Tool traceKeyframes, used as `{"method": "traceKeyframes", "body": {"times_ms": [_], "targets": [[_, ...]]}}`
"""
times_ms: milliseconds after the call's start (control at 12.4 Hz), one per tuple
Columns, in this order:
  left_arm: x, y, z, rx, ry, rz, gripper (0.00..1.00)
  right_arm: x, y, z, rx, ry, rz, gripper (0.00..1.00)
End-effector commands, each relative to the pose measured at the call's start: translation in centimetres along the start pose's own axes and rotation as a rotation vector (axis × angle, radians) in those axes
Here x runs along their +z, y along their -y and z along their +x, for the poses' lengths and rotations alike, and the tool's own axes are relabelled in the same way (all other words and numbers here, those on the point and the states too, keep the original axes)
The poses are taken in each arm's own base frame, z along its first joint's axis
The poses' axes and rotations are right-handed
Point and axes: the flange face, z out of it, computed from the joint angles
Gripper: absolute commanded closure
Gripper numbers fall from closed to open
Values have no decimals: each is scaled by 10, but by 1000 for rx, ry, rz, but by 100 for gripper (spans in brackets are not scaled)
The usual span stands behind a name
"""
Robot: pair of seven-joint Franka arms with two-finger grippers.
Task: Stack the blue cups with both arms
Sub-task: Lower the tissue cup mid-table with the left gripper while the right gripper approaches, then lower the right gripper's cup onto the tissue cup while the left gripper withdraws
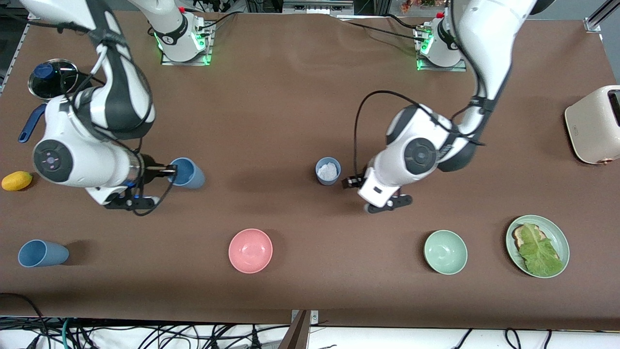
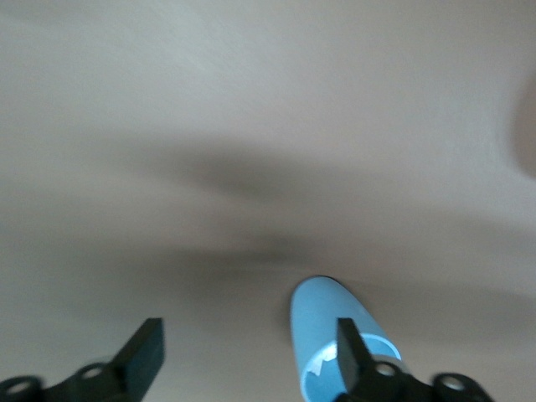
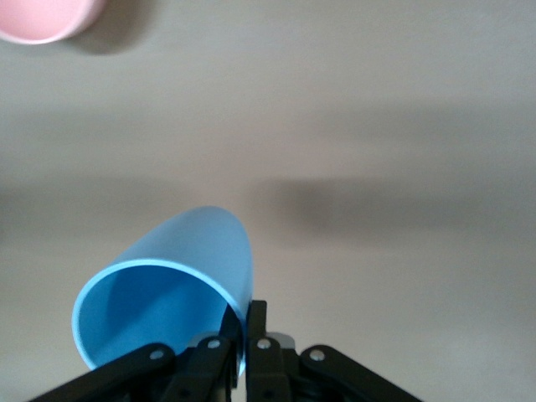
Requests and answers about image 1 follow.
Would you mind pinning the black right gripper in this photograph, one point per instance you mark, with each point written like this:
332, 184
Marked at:
148, 167

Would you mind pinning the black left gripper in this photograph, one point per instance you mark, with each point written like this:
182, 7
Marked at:
349, 182

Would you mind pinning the blue cup holding paper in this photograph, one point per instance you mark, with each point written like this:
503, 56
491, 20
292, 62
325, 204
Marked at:
325, 182

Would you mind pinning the white paper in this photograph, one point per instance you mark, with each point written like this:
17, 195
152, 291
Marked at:
328, 170

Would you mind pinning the blue plastic cup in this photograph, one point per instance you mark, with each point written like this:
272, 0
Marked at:
193, 178
42, 253

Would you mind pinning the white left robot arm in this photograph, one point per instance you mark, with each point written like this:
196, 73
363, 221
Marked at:
484, 48

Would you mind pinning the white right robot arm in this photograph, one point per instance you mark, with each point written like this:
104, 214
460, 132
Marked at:
121, 97

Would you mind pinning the pink bowl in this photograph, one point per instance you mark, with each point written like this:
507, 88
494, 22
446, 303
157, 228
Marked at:
250, 250

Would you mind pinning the mint green bowl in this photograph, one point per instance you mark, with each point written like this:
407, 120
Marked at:
445, 252

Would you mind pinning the metal clamp plate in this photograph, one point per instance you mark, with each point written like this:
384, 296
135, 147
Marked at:
315, 317

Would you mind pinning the glass lid with blue knob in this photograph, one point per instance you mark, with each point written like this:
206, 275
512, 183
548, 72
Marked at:
48, 82

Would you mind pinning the yellow lemon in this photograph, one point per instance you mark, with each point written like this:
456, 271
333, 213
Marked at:
17, 181

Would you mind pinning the toasted bread slice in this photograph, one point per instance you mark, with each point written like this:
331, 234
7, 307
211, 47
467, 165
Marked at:
519, 236

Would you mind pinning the green lettuce leaf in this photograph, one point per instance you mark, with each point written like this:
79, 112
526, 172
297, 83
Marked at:
540, 252

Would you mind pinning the mint green plate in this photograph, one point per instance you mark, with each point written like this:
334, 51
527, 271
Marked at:
557, 236

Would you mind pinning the cream white toaster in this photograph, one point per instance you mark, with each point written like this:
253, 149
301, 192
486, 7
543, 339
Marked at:
591, 126

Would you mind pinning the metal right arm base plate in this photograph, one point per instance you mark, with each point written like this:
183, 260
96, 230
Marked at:
209, 48

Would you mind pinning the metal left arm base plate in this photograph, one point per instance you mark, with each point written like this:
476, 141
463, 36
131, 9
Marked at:
443, 68

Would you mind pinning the dark camera mount post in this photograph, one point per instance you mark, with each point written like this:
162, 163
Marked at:
296, 334

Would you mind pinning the aluminium frame profile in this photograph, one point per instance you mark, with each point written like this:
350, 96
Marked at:
600, 17
317, 7

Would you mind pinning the aluminium table edge rail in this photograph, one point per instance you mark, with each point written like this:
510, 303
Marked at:
14, 53

